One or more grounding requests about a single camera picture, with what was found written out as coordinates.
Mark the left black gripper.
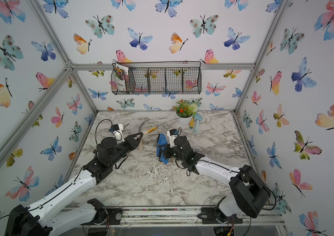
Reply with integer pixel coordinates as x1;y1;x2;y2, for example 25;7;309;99
107;133;142;168

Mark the blue grey rag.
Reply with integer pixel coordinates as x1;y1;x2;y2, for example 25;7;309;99
156;133;171;165

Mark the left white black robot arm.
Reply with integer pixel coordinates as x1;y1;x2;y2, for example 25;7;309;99
5;132;143;236

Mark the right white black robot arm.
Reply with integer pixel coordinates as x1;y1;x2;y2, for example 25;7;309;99
156;134;272;224

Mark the white pot with plant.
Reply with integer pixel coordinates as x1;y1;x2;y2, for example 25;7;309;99
173;99;198;128

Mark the seed packet in basket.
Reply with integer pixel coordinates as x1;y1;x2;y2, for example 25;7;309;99
114;64;129;91

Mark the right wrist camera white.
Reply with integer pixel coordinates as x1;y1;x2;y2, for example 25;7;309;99
167;129;178;148

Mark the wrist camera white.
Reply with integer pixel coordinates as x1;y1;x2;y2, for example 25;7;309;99
167;129;178;148
109;124;124;143

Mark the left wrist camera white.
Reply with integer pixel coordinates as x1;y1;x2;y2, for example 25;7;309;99
109;124;124;143

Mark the aluminium front rail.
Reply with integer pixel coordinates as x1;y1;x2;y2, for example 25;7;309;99
91;206;285;227

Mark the black wire wall basket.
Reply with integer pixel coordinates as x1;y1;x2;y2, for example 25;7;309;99
110;61;202;95

